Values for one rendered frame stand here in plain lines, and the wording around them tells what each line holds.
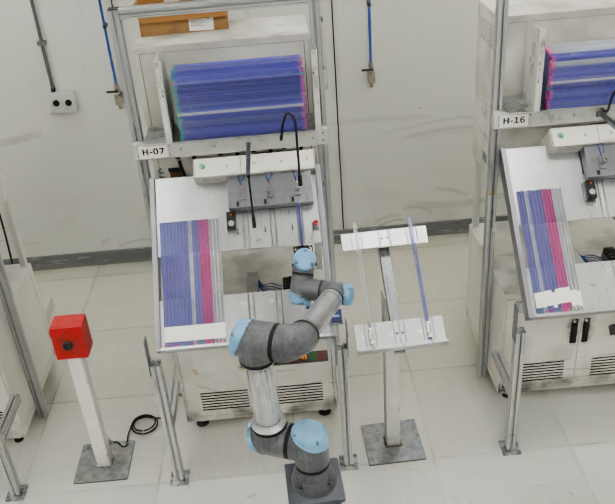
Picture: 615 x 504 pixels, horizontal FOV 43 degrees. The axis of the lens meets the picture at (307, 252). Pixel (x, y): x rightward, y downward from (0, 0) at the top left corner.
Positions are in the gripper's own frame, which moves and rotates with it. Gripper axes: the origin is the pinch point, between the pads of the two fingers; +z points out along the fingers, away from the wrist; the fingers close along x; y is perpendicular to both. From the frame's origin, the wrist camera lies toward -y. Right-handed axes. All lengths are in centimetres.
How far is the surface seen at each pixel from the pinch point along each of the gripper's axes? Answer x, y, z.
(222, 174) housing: 29, 39, 14
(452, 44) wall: -97, 118, 146
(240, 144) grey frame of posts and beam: 21, 50, 14
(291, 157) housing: 1.1, 43.5, 15.3
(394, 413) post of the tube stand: -34, -67, 40
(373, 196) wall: -49, 39, 193
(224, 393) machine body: 41, -55, 58
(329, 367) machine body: -8, -47, 53
